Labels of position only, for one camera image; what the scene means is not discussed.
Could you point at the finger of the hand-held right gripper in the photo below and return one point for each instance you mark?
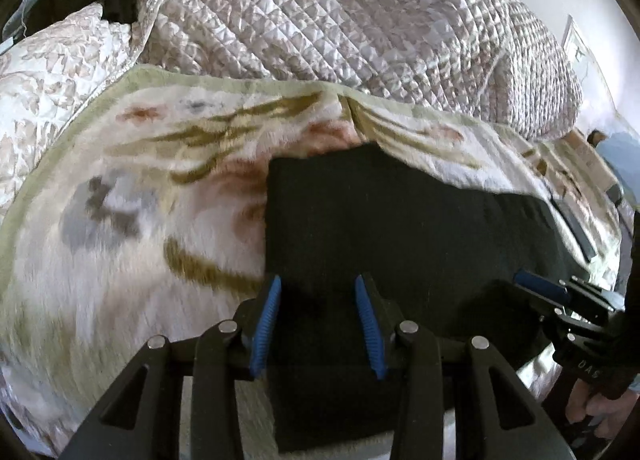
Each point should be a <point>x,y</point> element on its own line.
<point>540,285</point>
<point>595,292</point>

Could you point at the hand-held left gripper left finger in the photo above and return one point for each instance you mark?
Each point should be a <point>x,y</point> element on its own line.
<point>262,325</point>

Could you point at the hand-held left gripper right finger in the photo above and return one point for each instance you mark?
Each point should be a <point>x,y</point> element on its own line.
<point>370,325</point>

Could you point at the black pants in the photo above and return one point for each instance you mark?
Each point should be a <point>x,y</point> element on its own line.
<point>400,220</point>

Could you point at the person's right hand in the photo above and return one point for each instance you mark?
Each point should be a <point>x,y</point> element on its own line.
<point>615,380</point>

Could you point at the black flat phone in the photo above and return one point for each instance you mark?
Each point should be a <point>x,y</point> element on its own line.
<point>575,230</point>

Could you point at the fleece floral blanket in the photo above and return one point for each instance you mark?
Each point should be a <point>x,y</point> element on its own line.
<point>125,220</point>

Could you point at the quilted floral blanket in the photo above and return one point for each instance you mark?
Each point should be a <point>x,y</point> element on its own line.
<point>325,10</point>

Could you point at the quilted floral pillow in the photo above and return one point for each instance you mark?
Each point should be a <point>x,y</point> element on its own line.
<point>55,80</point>

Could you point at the white wall frame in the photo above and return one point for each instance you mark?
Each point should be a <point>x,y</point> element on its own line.
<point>575,40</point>

